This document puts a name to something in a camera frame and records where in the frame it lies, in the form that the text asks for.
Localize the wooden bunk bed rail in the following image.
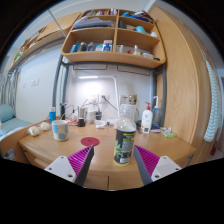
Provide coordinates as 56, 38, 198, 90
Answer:
8, 12, 83, 73

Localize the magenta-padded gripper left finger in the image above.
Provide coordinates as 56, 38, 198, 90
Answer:
44, 144, 95, 187

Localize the cream mug with blue patches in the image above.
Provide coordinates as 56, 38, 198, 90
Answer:
51, 119, 70, 142

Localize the grey striped curtain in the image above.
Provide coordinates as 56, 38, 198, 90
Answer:
0, 69, 19, 111

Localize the blue tube with white cap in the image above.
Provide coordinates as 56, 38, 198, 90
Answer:
48, 106, 57, 124

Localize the black cylindrical device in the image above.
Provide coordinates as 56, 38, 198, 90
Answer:
60, 103, 67, 121

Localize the teal bed mattress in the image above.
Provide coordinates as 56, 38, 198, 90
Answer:
0, 117, 33, 138

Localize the teal pillow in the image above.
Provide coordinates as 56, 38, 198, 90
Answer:
0, 104, 15, 124

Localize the wrapped bread roll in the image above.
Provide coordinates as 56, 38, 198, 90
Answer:
27, 125, 41, 137
39, 121, 52, 132

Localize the white pump bottle red top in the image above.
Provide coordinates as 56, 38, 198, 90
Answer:
140, 101, 154, 135

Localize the white desk lamp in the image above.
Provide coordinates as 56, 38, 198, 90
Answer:
78, 75, 120, 118

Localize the grey metal bed frame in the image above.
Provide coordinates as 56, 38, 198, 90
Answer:
51, 53, 168, 128

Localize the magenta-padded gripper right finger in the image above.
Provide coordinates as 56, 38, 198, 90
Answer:
133, 144, 182, 187

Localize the flat round red coaster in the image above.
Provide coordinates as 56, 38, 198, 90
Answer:
80, 136, 101, 147

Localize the brown tree creature figurine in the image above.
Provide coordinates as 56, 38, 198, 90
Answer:
128, 93, 138, 106

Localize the clear blue spray bottle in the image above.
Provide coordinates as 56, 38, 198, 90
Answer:
151, 95, 163, 128

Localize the striped hanging towel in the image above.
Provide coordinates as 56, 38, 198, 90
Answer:
203, 59, 223, 143

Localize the clear bottle with dark label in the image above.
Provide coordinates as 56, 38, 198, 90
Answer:
113, 103, 137, 167

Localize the white wall socket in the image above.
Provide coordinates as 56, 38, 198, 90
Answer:
89, 94, 100, 104
99, 94, 110, 104

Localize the wooden shelf unit with items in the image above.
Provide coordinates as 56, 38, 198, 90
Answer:
60, 8, 167, 70

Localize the small green box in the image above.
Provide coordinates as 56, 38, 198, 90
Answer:
162, 131, 177, 138

